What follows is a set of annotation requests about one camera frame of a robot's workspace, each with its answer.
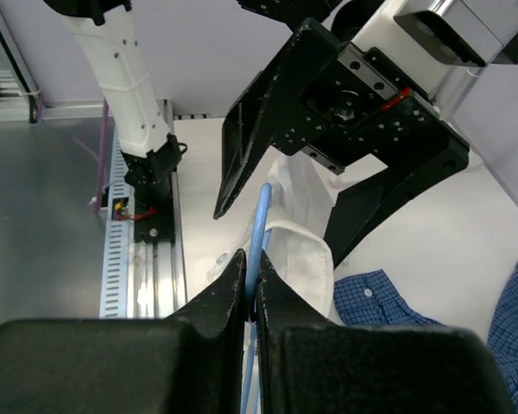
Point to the perforated cable duct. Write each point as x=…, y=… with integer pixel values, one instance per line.
x=115, y=272

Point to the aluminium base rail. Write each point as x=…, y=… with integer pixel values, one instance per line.
x=157, y=284

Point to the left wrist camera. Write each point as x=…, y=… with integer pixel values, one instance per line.
x=425, y=39

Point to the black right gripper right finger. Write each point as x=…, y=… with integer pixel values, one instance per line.
x=308, y=364

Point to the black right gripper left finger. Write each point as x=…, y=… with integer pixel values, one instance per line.
x=189, y=362

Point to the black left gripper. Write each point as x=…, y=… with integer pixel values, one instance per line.
x=337, y=103

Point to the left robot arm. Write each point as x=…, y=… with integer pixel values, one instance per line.
x=105, y=32

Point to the light blue hanger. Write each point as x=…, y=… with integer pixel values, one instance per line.
x=258, y=242

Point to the white shirt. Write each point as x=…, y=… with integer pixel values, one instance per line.
x=297, y=218

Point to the blue checked shirt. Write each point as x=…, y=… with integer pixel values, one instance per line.
x=475, y=298

